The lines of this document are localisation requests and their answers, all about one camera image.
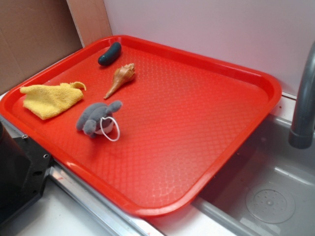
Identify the dark green toy cucumber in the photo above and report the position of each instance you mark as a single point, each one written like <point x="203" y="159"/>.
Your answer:
<point x="110" y="55"/>

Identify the brown cardboard panel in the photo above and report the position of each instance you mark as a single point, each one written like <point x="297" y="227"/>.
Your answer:
<point x="35" y="34"/>

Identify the yellow cloth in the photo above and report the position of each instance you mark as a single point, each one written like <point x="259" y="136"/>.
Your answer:
<point x="49" y="101"/>

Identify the tan conch seashell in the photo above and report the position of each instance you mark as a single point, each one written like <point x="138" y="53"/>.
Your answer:
<point x="121" y="76"/>

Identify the red plastic tray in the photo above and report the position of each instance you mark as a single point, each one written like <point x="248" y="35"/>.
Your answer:
<point x="183" y="116"/>

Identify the grey plush toy animal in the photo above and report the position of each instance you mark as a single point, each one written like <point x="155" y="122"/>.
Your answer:
<point x="97" y="119"/>

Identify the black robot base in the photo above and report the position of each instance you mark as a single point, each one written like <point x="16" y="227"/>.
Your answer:
<point x="24" y="167"/>

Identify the grey faucet spout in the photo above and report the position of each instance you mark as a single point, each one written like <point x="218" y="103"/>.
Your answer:
<point x="303" y="122"/>

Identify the grey sink basin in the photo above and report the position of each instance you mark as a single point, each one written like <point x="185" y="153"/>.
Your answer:
<point x="267" y="188"/>

